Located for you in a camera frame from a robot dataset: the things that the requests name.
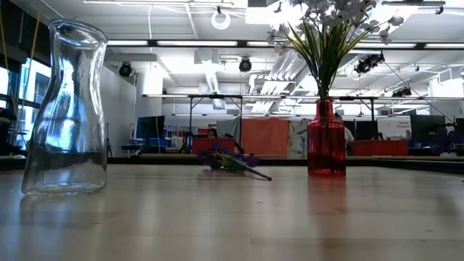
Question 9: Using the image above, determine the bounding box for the purple flower bunch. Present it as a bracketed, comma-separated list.
[196, 141, 273, 181]

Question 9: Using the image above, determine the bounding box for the red glass vase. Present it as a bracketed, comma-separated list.
[307, 99, 347, 178]

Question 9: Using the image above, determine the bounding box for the green stem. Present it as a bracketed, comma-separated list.
[315, 0, 405, 102]

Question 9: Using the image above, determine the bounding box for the clear glass vase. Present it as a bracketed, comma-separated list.
[20, 18, 109, 198]

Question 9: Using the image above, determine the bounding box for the grey cloth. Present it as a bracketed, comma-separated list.
[216, 116, 242, 138]

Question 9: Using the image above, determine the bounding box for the red bin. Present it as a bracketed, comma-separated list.
[191, 137, 236, 156]
[350, 140, 409, 157]

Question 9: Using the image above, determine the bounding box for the orange cloth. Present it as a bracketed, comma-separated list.
[241, 117, 290, 157]

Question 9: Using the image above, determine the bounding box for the white patterned cloth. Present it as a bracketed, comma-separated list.
[289, 119, 309, 160]

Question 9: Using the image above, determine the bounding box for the blue box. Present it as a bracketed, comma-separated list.
[148, 137, 171, 148]

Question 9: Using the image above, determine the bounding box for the black monitor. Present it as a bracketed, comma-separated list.
[353, 120, 380, 141]
[135, 115, 166, 141]
[410, 115, 447, 143]

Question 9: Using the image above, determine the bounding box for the ceiling light strip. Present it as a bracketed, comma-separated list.
[156, 40, 239, 47]
[423, 42, 464, 49]
[107, 39, 149, 47]
[353, 42, 418, 49]

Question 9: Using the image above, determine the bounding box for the white sign board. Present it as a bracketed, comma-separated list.
[376, 116, 413, 139]

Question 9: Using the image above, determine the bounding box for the dark purple object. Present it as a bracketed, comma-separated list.
[433, 130, 462, 157]

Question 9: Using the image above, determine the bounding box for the black gantry frame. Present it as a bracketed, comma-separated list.
[141, 93, 287, 153]
[320, 95, 464, 121]

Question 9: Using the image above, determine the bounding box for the white ceiling duct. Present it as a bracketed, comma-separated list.
[194, 49, 222, 94]

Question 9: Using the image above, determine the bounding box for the white cable ring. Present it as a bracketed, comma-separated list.
[211, 10, 232, 31]

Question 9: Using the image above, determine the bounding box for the black aluminium table frame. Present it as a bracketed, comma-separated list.
[0, 155, 464, 174]

